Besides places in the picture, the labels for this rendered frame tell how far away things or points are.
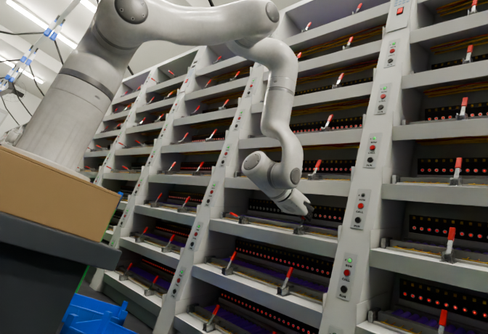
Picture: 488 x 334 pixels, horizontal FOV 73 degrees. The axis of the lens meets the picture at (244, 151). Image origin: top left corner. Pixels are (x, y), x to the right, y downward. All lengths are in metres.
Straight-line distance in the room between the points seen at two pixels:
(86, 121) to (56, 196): 0.17
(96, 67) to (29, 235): 0.35
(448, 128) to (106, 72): 0.89
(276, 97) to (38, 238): 0.70
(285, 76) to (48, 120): 0.65
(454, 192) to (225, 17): 0.74
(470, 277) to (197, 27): 0.86
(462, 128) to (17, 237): 1.03
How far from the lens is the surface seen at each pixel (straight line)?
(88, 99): 0.75
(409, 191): 1.01
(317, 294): 1.10
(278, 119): 0.98
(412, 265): 0.95
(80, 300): 1.50
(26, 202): 0.66
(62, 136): 0.73
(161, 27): 0.82
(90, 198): 0.69
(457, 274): 0.92
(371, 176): 1.06
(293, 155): 0.91
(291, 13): 1.96
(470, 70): 1.17
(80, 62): 0.78
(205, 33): 0.92
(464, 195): 0.97
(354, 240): 1.01
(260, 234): 1.21
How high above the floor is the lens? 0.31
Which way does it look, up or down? 20 degrees up
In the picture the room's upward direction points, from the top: 19 degrees clockwise
